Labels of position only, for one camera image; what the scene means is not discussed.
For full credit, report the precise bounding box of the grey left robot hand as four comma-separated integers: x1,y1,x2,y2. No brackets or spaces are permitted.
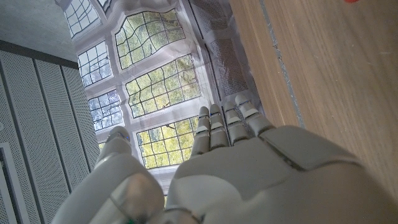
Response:
51,94,398,224

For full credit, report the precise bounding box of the grey tape outline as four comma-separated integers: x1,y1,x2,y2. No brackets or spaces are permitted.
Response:
259,0,305,129

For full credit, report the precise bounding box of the printed window backdrop cloth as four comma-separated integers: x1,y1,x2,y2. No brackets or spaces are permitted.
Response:
63,0,265,190

